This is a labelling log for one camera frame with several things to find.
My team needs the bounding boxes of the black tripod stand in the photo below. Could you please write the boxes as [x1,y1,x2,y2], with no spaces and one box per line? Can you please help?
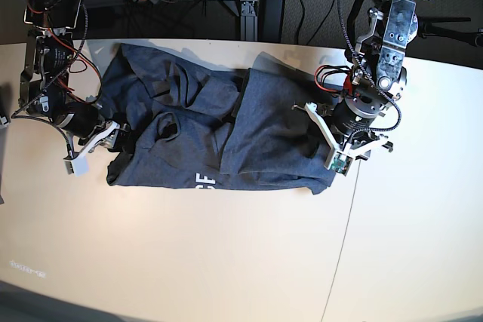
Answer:
[340,0,482,58]

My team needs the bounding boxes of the black power adapter brick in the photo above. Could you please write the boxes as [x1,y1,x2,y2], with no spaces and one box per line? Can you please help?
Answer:
[259,0,285,43]

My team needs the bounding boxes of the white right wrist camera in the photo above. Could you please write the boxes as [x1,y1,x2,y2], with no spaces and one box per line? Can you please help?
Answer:
[64,157,89,176]

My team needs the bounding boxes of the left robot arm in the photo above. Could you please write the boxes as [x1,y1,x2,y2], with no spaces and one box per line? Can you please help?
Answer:
[246,0,418,170]

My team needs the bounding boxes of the blue grey T-shirt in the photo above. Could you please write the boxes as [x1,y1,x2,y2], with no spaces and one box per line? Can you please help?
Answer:
[100,43,335,195]

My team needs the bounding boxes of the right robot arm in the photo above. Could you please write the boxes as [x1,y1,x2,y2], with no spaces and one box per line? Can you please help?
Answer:
[11,0,121,152]

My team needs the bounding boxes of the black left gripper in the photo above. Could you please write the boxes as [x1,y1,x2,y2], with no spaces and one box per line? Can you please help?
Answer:
[324,97,388,150]

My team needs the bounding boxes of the aluminium table leg profile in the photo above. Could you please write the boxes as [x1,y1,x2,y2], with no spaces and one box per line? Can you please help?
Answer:
[219,0,259,42]

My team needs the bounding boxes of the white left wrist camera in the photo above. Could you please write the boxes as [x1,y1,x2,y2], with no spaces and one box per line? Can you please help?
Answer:
[324,150,354,176]

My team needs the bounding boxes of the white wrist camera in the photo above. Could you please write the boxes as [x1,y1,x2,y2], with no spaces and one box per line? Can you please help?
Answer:
[64,157,89,176]
[324,150,354,176]

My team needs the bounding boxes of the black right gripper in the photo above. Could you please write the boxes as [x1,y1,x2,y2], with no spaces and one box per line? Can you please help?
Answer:
[56,101,137,155]

